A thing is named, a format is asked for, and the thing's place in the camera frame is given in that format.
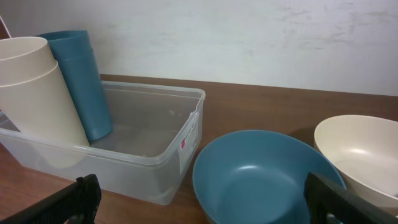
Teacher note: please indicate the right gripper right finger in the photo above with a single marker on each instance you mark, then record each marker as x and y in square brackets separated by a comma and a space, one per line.
[325, 198]

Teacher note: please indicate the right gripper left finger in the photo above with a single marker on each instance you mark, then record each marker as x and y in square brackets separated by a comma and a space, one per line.
[76, 203]

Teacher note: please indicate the cream bowl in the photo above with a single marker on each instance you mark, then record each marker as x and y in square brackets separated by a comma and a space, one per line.
[364, 150]

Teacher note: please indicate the blue bowl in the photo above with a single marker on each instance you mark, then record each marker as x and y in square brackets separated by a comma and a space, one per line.
[256, 176]

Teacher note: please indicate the cream cup back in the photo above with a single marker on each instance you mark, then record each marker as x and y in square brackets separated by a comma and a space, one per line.
[43, 109]

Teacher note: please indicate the cream cup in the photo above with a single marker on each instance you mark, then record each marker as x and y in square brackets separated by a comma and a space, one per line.
[43, 109]
[24, 58]

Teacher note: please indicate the blue cup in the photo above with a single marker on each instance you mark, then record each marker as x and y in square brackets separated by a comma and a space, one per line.
[84, 84]
[68, 44]

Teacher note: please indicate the clear plastic storage container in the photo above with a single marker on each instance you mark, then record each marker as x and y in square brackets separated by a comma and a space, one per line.
[156, 131]

